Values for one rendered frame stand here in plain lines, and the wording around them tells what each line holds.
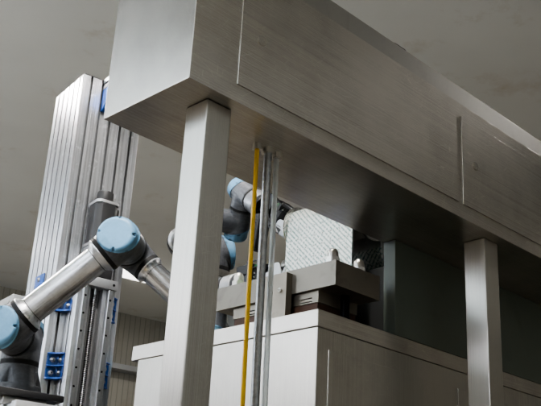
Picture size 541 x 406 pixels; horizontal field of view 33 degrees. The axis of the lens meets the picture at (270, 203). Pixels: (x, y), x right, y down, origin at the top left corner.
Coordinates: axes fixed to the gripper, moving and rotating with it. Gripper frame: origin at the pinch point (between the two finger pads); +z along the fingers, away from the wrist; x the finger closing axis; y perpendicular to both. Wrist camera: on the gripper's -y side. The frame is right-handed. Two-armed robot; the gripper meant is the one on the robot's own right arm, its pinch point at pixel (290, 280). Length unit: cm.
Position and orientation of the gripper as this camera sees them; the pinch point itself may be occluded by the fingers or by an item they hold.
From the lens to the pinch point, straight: 248.8
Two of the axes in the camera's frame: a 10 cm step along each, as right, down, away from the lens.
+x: 7.0, 3.0, 6.5
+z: 7.1, -2.3, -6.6
